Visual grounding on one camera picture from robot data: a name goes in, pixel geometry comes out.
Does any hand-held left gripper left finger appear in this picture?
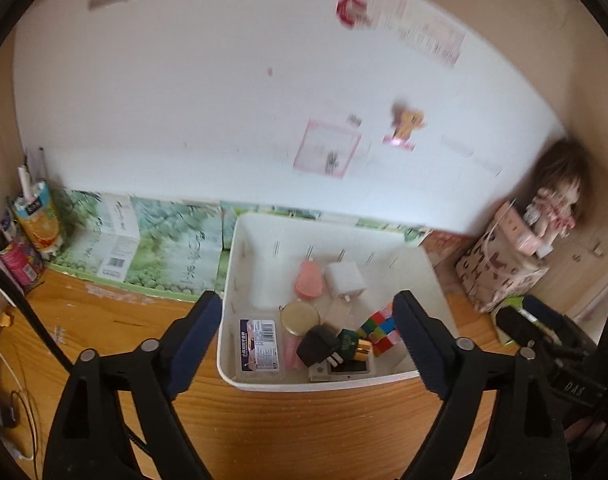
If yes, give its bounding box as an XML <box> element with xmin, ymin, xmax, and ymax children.
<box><xmin>43</xmin><ymin>291</ymin><xmax>222</xmax><ymax>480</ymax></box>

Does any gold round compact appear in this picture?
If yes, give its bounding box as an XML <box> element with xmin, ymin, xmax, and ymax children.
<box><xmin>278</xmin><ymin>299</ymin><xmax>321</xmax><ymax>337</ymax></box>

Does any pink patterned can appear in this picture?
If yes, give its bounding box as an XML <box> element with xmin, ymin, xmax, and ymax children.
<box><xmin>0</xmin><ymin>239</ymin><xmax>46</xmax><ymax>294</ymax></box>

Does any thick black cable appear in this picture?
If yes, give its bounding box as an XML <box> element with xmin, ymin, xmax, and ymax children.
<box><xmin>0</xmin><ymin>254</ymin><xmax>150</xmax><ymax>456</ymax></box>

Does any multicoloured puzzle cube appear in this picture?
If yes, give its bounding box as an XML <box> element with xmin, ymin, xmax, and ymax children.
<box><xmin>359</xmin><ymin>309</ymin><xmax>403</xmax><ymax>359</ymax></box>

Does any yellow pony wall sticker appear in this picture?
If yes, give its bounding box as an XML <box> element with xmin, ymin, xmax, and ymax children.
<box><xmin>383</xmin><ymin>102</ymin><xmax>428</xmax><ymax>152</ymax></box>

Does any white cable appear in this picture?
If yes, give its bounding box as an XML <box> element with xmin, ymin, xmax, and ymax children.
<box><xmin>0</xmin><ymin>339</ymin><xmax>41</xmax><ymax>462</ymax></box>

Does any white plastic bin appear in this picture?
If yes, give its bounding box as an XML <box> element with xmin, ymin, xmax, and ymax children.
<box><xmin>216</xmin><ymin>212</ymin><xmax>461</xmax><ymax>392</ymax></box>

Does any green perfume bottle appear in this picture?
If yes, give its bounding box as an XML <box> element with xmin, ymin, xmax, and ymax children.
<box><xmin>336</xmin><ymin>328</ymin><xmax>374</xmax><ymax>362</ymax></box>

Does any orange juice carton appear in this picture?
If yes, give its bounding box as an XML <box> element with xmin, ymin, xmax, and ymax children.
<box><xmin>11</xmin><ymin>180</ymin><xmax>66</xmax><ymax>257</ymax></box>

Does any white handheld screen device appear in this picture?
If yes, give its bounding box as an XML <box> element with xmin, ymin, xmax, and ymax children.
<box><xmin>308</xmin><ymin>356</ymin><xmax>373</xmax><ymax>382</ymax></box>

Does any pink square wall note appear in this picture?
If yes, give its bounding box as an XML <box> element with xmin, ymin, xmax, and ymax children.
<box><xmin>292</xmin><ymin>118</ymin><xmax>363</xmax><ymax>180</ymax></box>

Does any brown-haired doll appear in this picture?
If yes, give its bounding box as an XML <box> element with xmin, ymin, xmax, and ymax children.
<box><xmin>523</xmin><ymin>139</ymin><xmax>593</xmax><ymax>244</ymax></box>

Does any pink box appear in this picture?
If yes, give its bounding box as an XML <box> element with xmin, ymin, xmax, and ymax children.
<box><xmin>498</xmin><ymin>202</ymin><xmax>553</xmax><ymax>259</ymax></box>

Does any pink printed wall paper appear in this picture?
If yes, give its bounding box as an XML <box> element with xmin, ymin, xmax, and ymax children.
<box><xmin>335</xmin><ymin>0</ymin><xmax>466</xmax><ymax>67</ymax></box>

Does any pink hair roller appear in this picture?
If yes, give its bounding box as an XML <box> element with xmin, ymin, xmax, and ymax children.
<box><xmin>282</xmin><ymin>335</ymin><xmax>306</xmax><ymax>372</ymax></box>

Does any beige printed bag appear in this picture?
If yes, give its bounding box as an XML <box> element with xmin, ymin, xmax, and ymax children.
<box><xmin>456</xmin><ymin>205</ymin><xmax>551</xmax><ymax>314</ymax></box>

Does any clear case with barcode label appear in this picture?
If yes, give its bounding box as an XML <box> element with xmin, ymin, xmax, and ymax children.
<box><xmin>235</xmin><ymin>317</ymin><xmax>285</xmax><ymax>382</ymax></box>

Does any green leaf printed carton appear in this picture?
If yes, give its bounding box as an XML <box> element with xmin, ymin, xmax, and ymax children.
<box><xmin>221</xmin><ymin>202</ymin><xmax>431</xmax><ymax>247</ymax></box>
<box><xmin>44</xmin><ymin>189</ymin><xmax>226</xmax><ymax>304</ymax></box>

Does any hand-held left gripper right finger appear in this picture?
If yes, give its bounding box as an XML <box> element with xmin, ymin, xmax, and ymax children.
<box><xmin>393</xmin><ymin>290</ymin><xmax>567</xmax><ymax>480</ymax></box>

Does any red printed cardboard box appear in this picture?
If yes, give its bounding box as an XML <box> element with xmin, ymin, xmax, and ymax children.
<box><xmin>421</xmin><ymin>230</ymin><xmax>478</xmax><ymax>269</ymax></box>

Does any white charger cube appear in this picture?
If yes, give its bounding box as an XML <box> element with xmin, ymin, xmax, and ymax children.
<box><xmin>323</xmin><ymin>261</ymin><xmax>366</xmax><ymax>306</ymax></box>

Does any black plug adaptor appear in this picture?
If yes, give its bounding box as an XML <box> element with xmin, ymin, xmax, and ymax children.
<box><xmin>297</xmin><ymin>324</ymin><xmax>346</xmax><ymax>369</ymax></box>

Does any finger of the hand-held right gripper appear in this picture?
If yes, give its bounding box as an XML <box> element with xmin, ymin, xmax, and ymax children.
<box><xmin>521</xmin><ymin>294</ymin><xmax>592</xmax><ymax>346</ymax></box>
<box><xmin>495</xmin><ymin>306</ymin><xmax>560</xmax><ymax>358</ymax></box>

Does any pink egg-shaped sponge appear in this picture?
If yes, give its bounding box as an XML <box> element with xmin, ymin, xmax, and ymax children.
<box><xmin>294</xmin><ymin>259</ymin><xmax>324</xmax><ymax>300</ymax></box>

